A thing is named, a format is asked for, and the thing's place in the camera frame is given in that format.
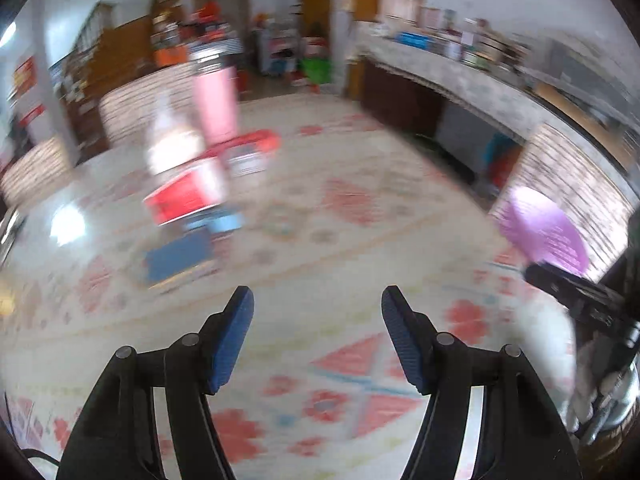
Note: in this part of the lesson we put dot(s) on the blue box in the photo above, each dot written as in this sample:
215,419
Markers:
178,256

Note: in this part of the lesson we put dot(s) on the patterned chair left side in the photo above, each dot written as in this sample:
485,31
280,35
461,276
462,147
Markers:
39,173

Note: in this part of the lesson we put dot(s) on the small grey white box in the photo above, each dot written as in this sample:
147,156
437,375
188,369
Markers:
246,159

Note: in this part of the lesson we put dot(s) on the patterned chair right side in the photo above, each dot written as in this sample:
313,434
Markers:
555,166

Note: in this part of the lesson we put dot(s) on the white tissue pack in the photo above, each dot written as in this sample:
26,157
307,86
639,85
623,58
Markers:
172,139

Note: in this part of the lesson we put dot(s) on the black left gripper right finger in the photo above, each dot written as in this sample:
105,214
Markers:
486,408

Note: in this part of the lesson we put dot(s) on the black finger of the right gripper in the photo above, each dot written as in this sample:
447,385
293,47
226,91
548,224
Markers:
590,304

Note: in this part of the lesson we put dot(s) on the patterned chair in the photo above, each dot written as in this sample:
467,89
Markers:
39,173
129,110
555,166

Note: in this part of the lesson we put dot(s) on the purple plastic basket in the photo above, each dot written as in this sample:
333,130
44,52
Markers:
541,231

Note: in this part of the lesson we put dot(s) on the pink thermos bottle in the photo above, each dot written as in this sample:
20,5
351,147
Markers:
216,101

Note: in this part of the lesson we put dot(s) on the long red box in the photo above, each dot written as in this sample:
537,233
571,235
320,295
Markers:
264,140

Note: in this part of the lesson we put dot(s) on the sideboard with patterned cloth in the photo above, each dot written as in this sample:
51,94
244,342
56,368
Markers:
514,112

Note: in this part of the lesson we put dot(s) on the patterned chair far side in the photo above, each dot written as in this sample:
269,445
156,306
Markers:
129,110

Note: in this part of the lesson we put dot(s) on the green plastic bucket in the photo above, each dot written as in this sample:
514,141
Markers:
317,70

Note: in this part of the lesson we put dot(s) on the red and white carton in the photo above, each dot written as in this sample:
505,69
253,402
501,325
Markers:
201,185

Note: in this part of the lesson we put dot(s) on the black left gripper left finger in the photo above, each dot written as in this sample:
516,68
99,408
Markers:
116,434

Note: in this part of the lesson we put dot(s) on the wooden staircase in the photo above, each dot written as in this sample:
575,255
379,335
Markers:
106,54

